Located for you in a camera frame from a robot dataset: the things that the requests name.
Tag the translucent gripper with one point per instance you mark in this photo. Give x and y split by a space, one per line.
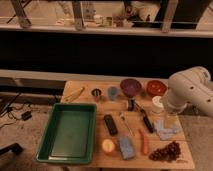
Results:
170 117

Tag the blue sponge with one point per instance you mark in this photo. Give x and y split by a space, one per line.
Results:
126 148

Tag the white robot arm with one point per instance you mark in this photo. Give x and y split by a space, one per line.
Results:
190 86

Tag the blue plastic cup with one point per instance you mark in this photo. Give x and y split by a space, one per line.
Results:
113 93

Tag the small metal cup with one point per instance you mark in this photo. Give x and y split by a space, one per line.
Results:
96 93

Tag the blue crumpled cloth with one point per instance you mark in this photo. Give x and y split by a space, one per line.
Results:
165 133

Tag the bunch of dark grapes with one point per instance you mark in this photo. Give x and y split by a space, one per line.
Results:
168 153

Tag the orange carrot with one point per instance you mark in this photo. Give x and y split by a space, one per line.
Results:
145 144

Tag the red bowl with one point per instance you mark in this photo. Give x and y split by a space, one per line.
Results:
156 88

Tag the small tin can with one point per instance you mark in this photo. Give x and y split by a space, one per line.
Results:
130 104

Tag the purple bowl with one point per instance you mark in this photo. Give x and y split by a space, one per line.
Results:
130 87

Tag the black rectangular block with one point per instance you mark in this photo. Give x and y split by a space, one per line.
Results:
110 125

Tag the orange fruit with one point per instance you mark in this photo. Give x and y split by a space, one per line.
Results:
108 146

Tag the yellow banana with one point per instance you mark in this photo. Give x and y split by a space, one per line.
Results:
74 95

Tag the green plastic tray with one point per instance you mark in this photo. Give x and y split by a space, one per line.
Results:
69 135

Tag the black power adapter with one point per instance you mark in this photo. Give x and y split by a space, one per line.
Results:
26 115

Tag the black handled utensil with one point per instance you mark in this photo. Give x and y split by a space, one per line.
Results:
145 118

